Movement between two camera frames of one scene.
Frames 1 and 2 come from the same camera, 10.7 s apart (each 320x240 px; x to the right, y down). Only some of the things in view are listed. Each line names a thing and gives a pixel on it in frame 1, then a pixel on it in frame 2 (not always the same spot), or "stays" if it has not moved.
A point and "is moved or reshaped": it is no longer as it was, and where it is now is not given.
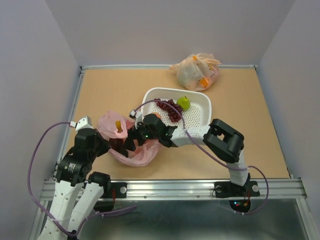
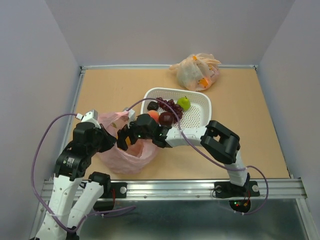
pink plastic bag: [114, 126] is moved or reshaped
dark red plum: [116, 144] is moved or reshaped
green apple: [184, 102] stays
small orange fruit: [118, 126] is moved or reshaped
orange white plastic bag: [197, 72] stays
